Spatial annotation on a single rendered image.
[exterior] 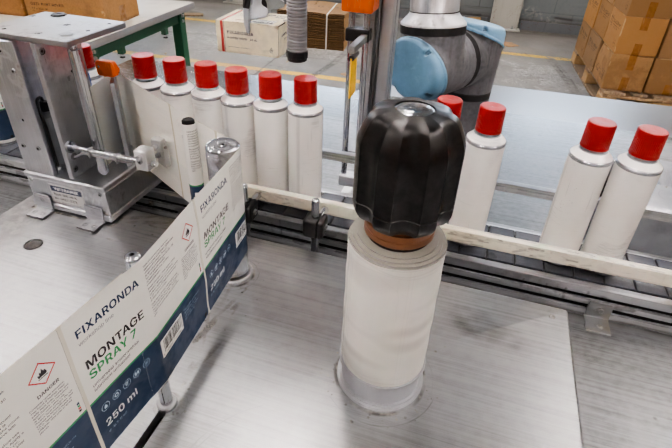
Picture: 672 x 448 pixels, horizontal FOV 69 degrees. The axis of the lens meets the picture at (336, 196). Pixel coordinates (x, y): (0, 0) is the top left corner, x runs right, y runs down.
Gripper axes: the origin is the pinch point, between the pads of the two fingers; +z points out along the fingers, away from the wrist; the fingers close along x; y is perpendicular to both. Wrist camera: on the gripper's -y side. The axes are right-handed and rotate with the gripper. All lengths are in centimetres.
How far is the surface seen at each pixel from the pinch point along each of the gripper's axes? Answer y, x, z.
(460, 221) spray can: 55, -58, 7
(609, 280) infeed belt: 75, -59, 11
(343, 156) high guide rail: 36, -52, 4
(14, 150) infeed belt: -25, -55, 13
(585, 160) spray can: 67, -58, -5
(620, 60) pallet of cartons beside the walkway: 159, 260, 61
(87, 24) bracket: 2, -61, -14
